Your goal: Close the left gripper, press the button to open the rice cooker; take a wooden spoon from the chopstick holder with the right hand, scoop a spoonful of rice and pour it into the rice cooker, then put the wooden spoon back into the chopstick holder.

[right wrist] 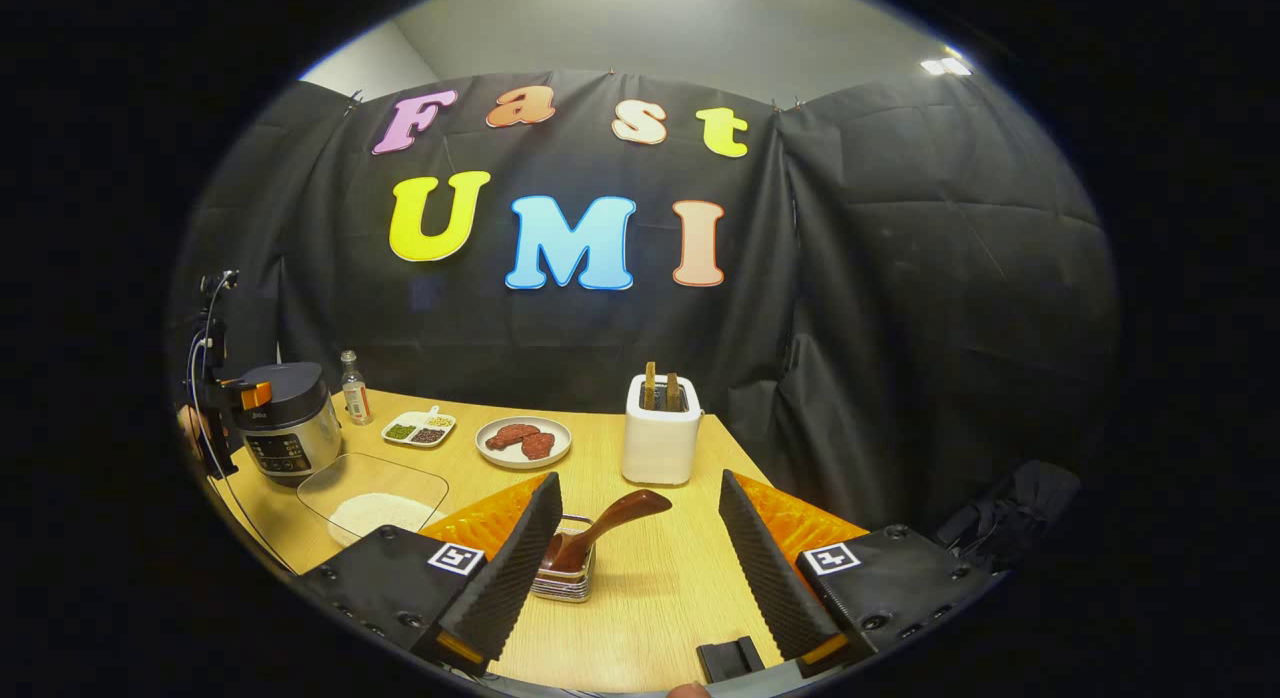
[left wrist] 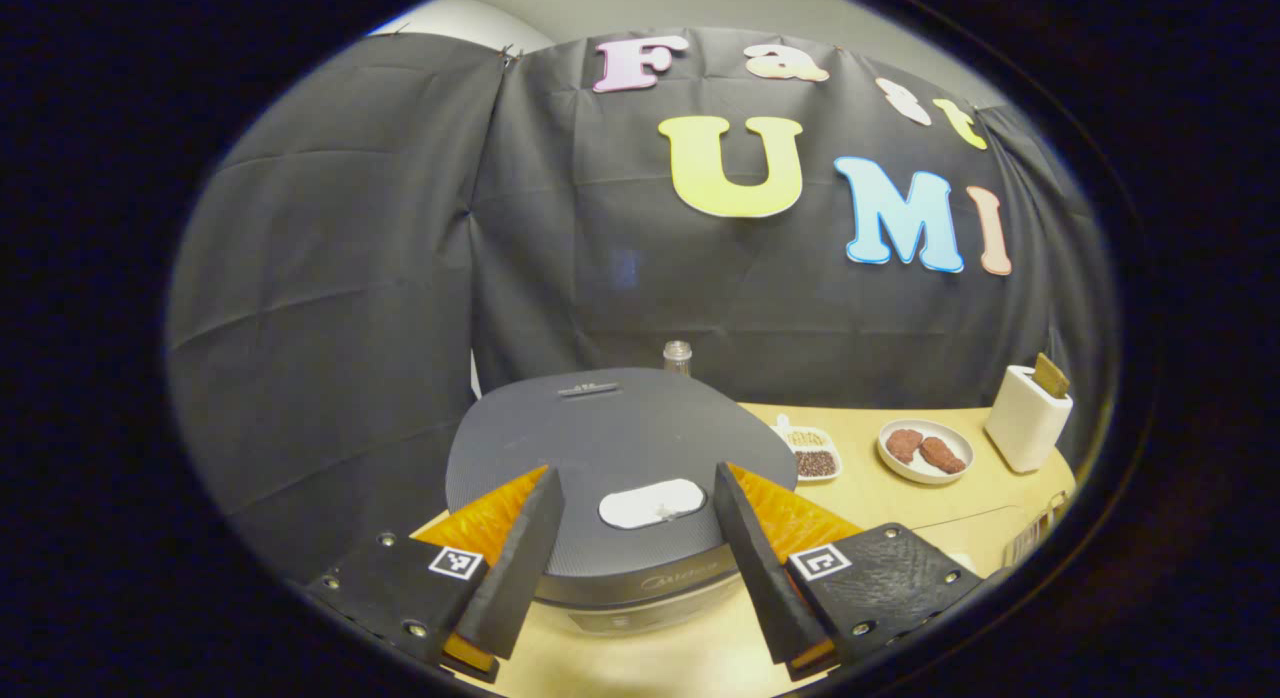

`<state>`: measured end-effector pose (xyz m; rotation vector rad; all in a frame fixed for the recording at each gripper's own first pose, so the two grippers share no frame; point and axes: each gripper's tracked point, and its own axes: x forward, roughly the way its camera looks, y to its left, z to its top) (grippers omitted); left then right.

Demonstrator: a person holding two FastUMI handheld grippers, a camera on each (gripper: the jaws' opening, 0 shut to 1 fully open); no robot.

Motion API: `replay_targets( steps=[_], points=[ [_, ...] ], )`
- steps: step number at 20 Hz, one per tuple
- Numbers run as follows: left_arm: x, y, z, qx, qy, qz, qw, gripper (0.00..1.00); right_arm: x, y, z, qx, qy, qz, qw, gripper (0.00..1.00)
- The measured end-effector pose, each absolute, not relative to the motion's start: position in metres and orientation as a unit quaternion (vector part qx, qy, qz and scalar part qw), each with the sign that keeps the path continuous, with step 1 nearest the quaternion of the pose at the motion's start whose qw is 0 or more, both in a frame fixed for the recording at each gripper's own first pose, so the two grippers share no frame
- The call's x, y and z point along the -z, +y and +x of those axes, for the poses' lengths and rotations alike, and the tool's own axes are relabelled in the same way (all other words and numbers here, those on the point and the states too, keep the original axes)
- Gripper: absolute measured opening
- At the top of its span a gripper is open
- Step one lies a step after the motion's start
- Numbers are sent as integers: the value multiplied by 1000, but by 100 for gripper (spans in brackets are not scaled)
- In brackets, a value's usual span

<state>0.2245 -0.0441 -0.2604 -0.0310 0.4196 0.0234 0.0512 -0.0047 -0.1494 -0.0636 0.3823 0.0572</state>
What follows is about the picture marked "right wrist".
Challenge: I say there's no white round plate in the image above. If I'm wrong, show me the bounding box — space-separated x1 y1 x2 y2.
475 416 573 470

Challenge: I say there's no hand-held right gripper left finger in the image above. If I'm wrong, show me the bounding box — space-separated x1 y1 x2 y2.
295 471 564 679

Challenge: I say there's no dark cloth bundle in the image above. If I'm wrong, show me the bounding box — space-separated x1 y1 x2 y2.
935 461 1083 574

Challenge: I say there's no white rice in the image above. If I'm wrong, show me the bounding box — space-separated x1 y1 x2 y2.
328 492 441 539

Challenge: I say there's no black cable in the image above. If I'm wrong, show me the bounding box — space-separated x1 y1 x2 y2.
188 278 301 574

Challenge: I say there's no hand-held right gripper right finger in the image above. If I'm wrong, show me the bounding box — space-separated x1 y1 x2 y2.
717 468 1001 679

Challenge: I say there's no dark grey rice cooker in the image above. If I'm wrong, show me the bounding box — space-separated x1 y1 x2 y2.
235 362 344 489

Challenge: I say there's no metal wire chopstick holder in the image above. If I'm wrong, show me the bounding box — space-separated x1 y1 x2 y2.
530 515 598 604

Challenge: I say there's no brown wooden spoon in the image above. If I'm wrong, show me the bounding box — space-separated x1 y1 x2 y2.
545 489 673 575

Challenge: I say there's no white divided grain dish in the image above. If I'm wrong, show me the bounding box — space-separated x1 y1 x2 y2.
380 406 457 448

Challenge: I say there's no clear glass container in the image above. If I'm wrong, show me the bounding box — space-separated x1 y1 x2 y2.
296 452 451 549

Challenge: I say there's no small clear glass bottle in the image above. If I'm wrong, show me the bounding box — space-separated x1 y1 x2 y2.
339 350 373 426

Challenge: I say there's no white toaster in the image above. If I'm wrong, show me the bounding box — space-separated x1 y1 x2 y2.
621 374 704 486

